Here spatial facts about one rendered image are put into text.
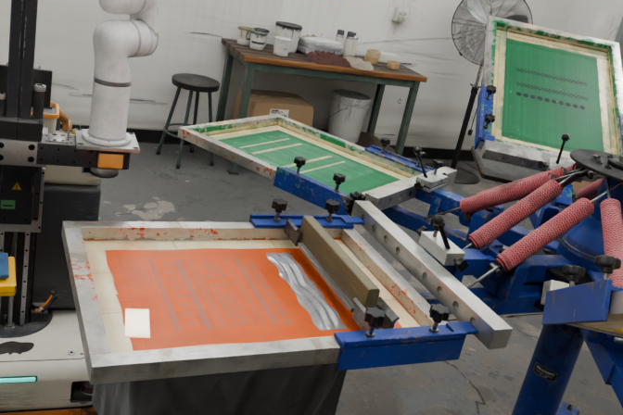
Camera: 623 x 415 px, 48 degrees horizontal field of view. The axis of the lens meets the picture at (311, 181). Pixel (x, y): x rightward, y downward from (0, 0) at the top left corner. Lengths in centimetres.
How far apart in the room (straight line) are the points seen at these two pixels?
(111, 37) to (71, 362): 117
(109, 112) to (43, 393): 106
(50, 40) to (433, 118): 332
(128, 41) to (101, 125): 23
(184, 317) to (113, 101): 63
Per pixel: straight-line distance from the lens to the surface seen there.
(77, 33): 524
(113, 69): 183
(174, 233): 181
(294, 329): 153
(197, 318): 151
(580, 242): 213
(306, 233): 180
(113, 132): 188
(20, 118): 191
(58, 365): 250
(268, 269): 174
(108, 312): 150
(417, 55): 619
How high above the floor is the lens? 175
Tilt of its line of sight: 19 degrees down
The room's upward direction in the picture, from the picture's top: 12 degrees clockwise
